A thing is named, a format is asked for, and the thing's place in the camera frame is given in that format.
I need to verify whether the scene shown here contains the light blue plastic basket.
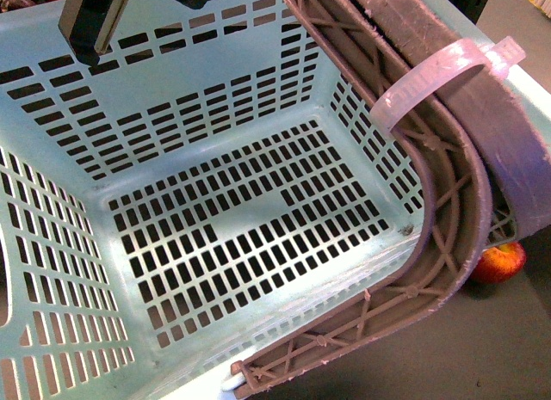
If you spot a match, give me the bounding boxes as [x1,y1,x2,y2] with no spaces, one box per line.
[0,0,551,400]

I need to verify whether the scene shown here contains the red yellow apple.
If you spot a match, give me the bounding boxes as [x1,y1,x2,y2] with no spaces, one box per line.
[469,242,527,284]

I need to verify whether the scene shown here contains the white zip tie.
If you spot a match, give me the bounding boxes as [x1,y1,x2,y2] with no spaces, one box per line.
[369,36,526,136]

